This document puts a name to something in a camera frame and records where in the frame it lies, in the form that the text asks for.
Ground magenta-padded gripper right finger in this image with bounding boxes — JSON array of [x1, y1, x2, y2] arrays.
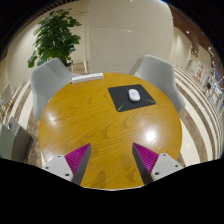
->
[[131, 142, 184, 185]]

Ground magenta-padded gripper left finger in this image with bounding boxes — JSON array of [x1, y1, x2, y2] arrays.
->
[[42, 142, 92, 185]]

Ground white cartoon-print computer mouse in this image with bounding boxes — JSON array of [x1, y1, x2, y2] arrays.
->
[[127, 88, 141, 102]]

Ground black mouse pad green lines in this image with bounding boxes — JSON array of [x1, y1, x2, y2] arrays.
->
[[107, 83, 157, 113]]

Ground white power strip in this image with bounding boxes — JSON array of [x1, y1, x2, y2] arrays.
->
[[71, 72, 105, 84]]

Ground large grey upholstered armchair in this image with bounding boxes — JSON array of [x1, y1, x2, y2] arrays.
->
[[30, 57, 81, 122]]

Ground green leafy potted plant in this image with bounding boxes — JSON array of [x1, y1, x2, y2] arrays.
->
[[27, 8, 83, 69]]

